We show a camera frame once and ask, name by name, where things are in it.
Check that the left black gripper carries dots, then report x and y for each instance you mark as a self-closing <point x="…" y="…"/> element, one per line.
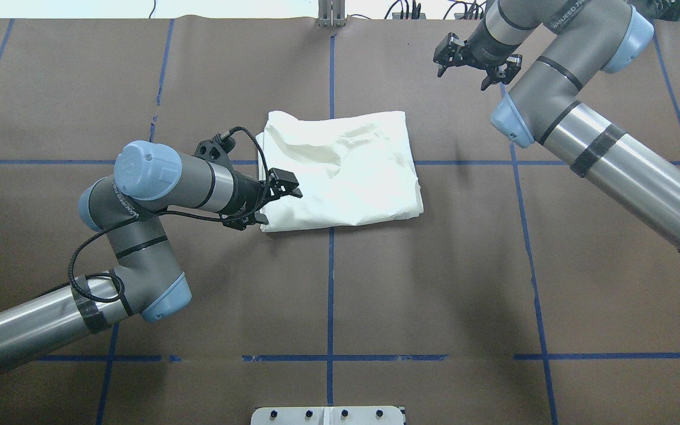
<point x="248" y="196"/>

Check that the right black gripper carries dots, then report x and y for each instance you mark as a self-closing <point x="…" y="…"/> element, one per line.
<point x="480" y="51"/>

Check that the white long-sleeve cat shirt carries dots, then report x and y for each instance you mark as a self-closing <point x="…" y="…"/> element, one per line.
<point x="352" y="171"/>

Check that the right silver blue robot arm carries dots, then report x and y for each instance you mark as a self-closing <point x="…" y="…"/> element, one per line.
<point x="548" y="54"/>

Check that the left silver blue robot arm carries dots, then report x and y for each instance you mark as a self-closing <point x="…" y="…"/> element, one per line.
<point x="149" y="180"/>

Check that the aluminium frame post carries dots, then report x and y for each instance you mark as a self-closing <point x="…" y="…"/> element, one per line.
<point x="332" y="13"/>

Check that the white pedestal column base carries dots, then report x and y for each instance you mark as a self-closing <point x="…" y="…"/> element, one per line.
<point x="330" y="415"/>

